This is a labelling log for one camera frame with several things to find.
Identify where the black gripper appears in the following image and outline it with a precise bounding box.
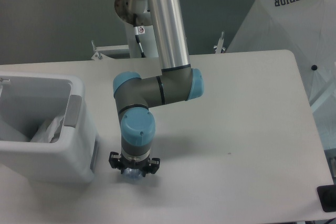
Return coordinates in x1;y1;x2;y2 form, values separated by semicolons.
109;152;160;177

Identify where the crushed clear plastic bottle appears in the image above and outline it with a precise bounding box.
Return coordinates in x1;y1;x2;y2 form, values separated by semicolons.
122;168;143;182

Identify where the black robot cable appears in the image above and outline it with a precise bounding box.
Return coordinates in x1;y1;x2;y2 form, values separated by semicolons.
132;13;146;58

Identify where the white superior umbrella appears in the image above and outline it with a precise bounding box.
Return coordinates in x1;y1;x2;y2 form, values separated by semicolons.
227;0;335;111

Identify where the clear plastic bag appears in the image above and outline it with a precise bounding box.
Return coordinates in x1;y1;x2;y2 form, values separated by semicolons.
30;114;65;143

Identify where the metal clamp bolt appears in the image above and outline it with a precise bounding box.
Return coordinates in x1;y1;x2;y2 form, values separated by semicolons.
213;31;226;54

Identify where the white plastic trash can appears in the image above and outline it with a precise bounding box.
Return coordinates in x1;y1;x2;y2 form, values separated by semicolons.
1;71;98;183

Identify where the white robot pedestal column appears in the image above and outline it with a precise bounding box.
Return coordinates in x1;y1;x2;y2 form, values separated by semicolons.
114;0;158;58

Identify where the black device at table edge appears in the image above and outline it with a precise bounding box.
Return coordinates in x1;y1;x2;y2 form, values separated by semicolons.
317;185;335;212

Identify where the white mounting bracket frame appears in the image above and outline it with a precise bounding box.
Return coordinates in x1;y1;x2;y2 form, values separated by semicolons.
91;40;130;60

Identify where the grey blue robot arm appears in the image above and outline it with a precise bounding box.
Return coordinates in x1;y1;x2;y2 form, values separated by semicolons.
109;0;204;176

